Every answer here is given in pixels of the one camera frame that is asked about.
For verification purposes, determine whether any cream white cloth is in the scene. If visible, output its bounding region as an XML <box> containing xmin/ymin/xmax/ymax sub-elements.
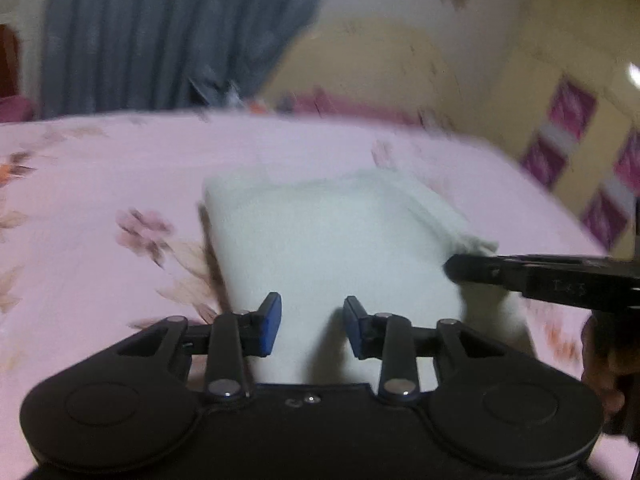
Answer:
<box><xmin>204</xmin><ymin>169</ymin><xmax>533</xmax><ymax>385</ymax></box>

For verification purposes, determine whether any person's right hand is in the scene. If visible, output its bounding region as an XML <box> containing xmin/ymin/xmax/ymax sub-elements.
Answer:
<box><xmin>582</xmin><ymin>315</ymin><xmax>639</xmax><ymax>422</ymax></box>

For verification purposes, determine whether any pink floral bed sheet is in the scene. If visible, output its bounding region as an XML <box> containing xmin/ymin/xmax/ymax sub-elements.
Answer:
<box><xmin>0</xmin><ymin>108</ymin><xmax>640</xmax><ymax>480</ymax></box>

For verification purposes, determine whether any pink pillow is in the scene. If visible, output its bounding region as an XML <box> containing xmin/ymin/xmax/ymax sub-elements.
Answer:
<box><xmin>277</xmin><ymin>87</ymin><xmax>423</xmax><ymax>127</ymax></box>

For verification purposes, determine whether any cream wardrobe with posters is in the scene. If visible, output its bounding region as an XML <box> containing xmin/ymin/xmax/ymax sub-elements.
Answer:
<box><xmin>480</xmin><ymin>0</ymin><xmax>639</xmax><ymax>258</ymax></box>

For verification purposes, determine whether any cream arched headboard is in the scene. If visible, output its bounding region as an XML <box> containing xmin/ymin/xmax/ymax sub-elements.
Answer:
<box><xmin>260</xmin><ymin>18</ymin><xmax>464</xmax><ymax>128</ymax></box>

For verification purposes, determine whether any red heart-shaped headboard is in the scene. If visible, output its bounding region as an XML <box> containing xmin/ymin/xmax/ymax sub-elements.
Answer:
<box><xmin>0</xmin><ymin>25</ymin><xmax>35</xmax><ymax>124</ymax></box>

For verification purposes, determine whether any blue grey curtain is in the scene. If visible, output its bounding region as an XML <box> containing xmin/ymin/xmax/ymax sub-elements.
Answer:
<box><xmin>40</xmin><ymin>0</ymin><xmax>321</xmax><ymax>119</ymax></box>

